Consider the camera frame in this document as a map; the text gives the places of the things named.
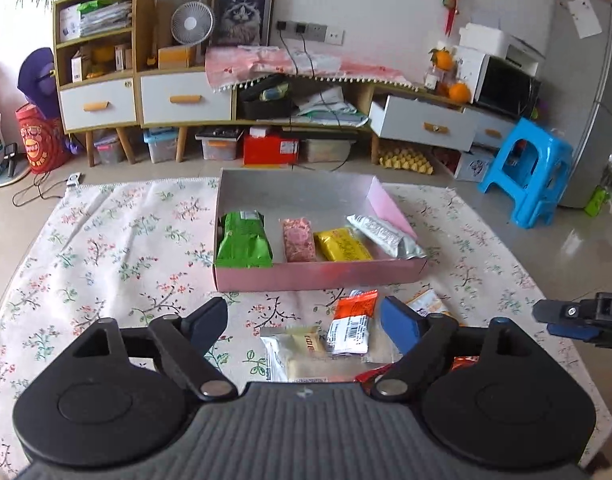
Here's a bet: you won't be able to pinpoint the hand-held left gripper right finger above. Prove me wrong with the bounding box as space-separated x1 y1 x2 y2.
375 296 537 397

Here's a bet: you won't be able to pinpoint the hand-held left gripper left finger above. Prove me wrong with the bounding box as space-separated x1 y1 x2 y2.
73 296 238 402

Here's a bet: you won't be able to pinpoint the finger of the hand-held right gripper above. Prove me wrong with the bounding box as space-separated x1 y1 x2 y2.
532 300 588 324
547 323 603 344

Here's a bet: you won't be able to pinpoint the small orange snack packet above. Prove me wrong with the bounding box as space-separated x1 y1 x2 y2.
405 292 457 322

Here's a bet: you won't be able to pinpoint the orange and white snack packet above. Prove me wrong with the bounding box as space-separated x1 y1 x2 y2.
325 289 377 356

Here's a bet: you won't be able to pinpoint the red snack packet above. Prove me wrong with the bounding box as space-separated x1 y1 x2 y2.
353 354 483 397

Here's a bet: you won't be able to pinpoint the clear cream snack packet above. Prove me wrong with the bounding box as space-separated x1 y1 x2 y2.
259 324 333 384

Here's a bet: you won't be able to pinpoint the pink cardboard box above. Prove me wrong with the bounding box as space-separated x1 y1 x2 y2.
213 168 430 294

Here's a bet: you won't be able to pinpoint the green snack packet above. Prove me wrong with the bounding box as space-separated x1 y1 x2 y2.
215 210 275 269

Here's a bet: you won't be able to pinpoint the silver snack packet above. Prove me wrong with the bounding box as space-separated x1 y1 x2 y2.
346 213 427 261

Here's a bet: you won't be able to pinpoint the yellow snack packet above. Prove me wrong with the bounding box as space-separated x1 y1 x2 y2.
313 227 375 263

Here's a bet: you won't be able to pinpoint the floral mat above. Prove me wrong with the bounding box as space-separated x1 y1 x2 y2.
0 177 612 480

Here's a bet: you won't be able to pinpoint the pink snack packet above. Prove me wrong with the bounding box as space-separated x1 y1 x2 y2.
280 217 318 263

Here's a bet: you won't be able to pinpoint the blue plastic stool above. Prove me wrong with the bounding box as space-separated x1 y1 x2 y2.
477 117 575 229

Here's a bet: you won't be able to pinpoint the yellow egg tray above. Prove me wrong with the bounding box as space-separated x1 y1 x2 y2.
378 142 435 176

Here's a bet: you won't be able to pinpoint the white cardboard box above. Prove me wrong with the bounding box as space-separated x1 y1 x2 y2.
453 147 495 183

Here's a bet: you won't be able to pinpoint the clear storage bin black lid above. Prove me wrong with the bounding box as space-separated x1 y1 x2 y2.
194 127 240 161

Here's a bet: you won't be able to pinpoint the red box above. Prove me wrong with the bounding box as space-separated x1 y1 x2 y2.
243 132 301 167

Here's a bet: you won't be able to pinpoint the clear storage bin blue lid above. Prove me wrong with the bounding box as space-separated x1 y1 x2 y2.
143 127 180 164

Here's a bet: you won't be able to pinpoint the small clear storage bin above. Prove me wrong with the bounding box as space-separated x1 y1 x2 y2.
93 132 122 165

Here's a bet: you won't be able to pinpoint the open white drawer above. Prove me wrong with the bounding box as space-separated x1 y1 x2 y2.
368 94 480 154

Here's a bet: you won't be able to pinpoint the silver refrigerator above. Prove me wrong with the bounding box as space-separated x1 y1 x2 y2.
540 0 612 211

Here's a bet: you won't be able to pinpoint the black box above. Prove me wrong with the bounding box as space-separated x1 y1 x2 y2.
235 73 295 121

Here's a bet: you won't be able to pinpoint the low wooden cabinet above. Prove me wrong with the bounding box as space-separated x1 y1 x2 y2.
135 66 518 167

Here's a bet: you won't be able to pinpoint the stack of papers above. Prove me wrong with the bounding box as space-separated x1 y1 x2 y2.
290 87 370 129

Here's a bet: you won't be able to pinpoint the black and white microwave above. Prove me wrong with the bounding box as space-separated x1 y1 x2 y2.
453 45 543 121

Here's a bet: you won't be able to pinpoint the wooden shelf cabinet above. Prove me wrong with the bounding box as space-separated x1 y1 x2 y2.
52 0 157 167

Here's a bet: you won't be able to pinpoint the red printed bag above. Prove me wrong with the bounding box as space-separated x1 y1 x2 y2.
14 102 72 176

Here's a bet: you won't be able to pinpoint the black tool on round base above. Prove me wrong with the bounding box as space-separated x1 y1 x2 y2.
0 142 32 189

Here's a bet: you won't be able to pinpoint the pink cloth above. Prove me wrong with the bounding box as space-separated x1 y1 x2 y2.
204 44 415 94

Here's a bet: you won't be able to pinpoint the purple round fan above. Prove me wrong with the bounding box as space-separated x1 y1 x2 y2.
17 47 62 119

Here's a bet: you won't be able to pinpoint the white desk fan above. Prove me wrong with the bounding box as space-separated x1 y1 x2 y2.
170 1 216 54

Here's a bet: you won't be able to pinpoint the paper note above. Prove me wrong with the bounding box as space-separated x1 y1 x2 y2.
567 0 603 39

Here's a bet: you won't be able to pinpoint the framed cat picture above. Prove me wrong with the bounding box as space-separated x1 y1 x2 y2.
206 0 278 49

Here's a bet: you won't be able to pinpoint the wall power sockets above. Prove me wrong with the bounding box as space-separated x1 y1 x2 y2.
276 19 346 44

